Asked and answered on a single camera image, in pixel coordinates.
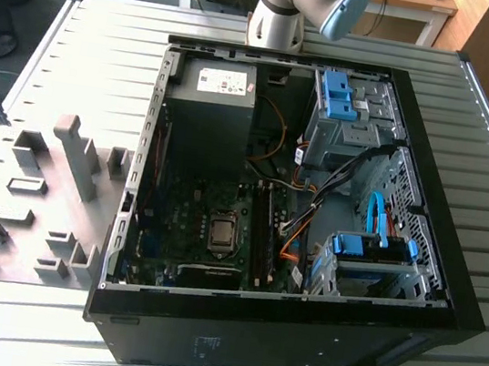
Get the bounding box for silver CPU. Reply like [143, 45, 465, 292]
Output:
[209, 218, 238, 248]

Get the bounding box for CPU socket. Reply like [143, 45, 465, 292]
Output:
[201, 207, 244, 264]

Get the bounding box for grey power supply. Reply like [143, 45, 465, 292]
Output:
[157, 53, 263, 170]

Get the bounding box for green motherboard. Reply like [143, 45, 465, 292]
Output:
[118, 161, 318, 310]

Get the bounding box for black graphics card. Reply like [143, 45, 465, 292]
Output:
[173, 259, 244, 295]

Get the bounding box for hard disk in blue carrier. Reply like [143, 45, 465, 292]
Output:
[328, 229, 421, 270]

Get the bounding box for grey metal drive cage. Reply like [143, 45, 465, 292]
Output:
[299, 66, 416, 180]

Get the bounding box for blue drive latch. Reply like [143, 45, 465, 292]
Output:
[316, 68, 363, 124]

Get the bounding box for black PC case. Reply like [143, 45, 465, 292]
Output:
[76, 26, 489, 366]

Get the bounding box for grey parts rack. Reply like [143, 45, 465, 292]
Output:
[0, 102, 142, 300]

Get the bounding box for perforated metal disk bay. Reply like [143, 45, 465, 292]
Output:
[306, 135, 471, 315]

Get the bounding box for thin orange wire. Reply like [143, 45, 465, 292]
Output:
[247, 95, 292, 168]

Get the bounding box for orange flat wire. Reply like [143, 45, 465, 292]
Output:
[279, 224, 309, 262]

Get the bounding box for black wire bundle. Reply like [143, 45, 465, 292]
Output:
[281, 130, 396, 251]

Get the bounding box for blue flat wire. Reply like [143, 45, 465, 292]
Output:
[361, 189, 399, 250]

